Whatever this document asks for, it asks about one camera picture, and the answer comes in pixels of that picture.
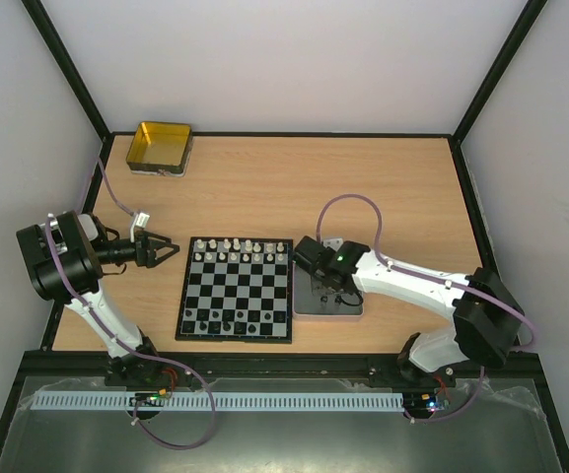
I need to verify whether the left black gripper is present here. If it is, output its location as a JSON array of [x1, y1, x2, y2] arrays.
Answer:
[[93, 230, 179, 269]]

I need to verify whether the pink tin with chess pieces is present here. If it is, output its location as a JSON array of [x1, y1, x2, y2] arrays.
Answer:
[[293, 264, 364, 321]]

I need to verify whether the black and silver chessboard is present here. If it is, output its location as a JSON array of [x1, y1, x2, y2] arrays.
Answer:
[[175, 236, 294, 344]]

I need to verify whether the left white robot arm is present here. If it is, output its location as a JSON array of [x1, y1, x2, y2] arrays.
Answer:
[[16, 211, 179, 387]]

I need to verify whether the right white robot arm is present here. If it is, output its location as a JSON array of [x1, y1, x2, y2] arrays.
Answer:
[[293, 236, 524, 386]]

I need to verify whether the gold open tin lid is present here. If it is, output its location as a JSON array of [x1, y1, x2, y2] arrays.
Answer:
[[126, 121, 193, 177]]

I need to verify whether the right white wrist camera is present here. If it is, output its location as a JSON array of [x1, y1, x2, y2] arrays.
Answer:
[[322, 237, 343, 251]]

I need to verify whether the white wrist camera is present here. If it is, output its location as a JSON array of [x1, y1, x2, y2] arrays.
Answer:
[[322, 237, 343, 251], [129, 210, 150, 242]]

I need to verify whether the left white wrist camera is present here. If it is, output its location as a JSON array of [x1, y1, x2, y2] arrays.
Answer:
[[129, 210, 150, 242]]

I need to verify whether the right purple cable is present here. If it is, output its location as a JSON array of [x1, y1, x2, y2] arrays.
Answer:
[[316, 195, 539, 425]]

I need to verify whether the purple cable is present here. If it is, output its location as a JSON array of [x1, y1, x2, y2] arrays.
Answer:
[[44, 158, 216, 450], [316, 195, 539, 425]]

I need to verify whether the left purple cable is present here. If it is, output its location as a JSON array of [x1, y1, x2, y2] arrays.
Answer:
[[44, 158, 216, 450]]

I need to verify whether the white slotted cable duct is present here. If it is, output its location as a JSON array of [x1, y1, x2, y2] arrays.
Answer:
[[31, 391, 403, 413]]

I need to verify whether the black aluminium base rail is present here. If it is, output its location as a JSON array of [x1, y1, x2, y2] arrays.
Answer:
[[22, 349, 541, 388]]

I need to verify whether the black cage frame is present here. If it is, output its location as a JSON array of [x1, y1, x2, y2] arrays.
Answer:
[[0, 0, 569, 472]]

